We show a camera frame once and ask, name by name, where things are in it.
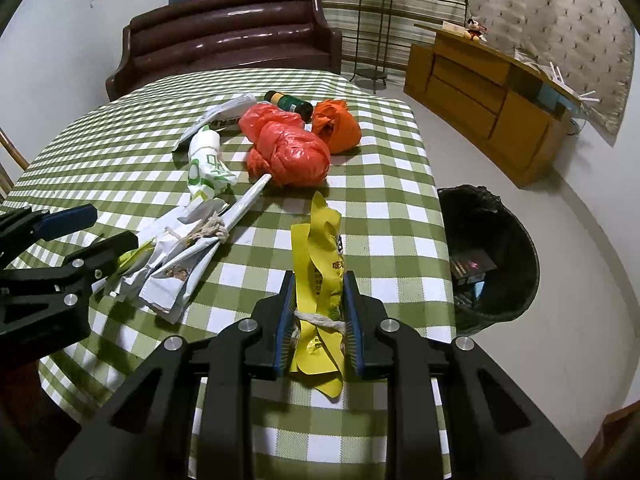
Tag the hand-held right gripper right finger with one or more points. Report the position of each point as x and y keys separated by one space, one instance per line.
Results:
x=350 y=325

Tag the wooden chair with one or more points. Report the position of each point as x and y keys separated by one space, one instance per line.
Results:
x=20 y=157

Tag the white green plastic bag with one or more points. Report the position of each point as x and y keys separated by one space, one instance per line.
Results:
x=205 y=170

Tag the dark glass bottle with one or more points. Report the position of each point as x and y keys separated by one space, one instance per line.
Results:
x=287 y=102

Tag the green checkered tablecloth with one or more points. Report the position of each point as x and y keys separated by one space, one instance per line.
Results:
x=125 y=160

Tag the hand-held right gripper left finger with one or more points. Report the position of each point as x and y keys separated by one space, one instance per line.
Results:
x=286 y=325

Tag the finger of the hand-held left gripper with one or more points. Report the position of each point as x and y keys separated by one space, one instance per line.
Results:
x=70 y=220
x=107 y=247

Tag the white crumpled plastic sheet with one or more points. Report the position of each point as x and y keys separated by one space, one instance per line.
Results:
x=525 y=57

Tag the yellow plastic wrapper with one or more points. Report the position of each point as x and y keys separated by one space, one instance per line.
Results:
x=320 y=260

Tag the red plastic bag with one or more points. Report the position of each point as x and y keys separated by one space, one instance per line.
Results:
x=290 y=155

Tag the brown leather sofa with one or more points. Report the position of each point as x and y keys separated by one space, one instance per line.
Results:
x=225 y=35

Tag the black box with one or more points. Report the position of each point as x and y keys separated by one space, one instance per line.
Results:
x=472 y=265

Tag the mouse plush toy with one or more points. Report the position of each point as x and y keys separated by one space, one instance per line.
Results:
x=474 y=30

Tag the white printed plastic bag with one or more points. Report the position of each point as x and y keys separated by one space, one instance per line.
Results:
x=220 y=115

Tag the wooden cabinet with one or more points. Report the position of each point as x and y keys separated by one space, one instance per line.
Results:
x=520 y=125

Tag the brown wooden panel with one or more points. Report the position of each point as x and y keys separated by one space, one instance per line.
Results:
x=617 y=445

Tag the striped curtain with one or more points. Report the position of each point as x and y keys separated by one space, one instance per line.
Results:
x=425 y=0

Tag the black trash bin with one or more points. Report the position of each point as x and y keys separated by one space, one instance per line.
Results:
x=500 y=230

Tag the white flat box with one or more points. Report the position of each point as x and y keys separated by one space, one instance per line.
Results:
x=452 y=27

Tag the white paper bundle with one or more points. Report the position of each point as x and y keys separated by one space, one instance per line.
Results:
x=170 y=270

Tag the white router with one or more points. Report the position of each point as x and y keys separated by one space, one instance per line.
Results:
x=565 y=87

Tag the beige patterned curtain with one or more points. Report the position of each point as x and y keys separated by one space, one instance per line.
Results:
x=550 y=20

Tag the orange plastic bag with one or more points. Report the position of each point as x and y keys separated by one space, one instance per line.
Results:
x=340 y=130

